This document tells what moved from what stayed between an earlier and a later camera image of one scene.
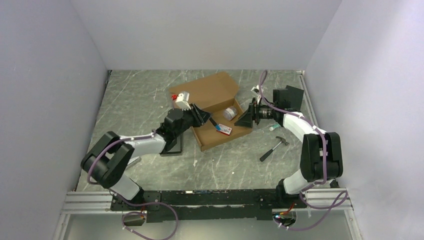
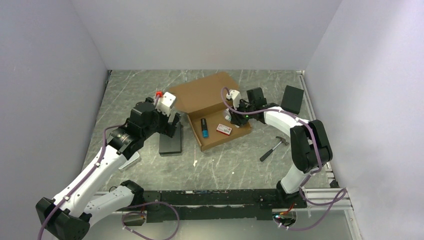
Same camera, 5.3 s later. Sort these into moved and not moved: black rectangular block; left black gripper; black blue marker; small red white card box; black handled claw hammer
Moved: black blue marker; left black gripper
Not moved: black rectangular block; black handled claw hammer; small red white card box
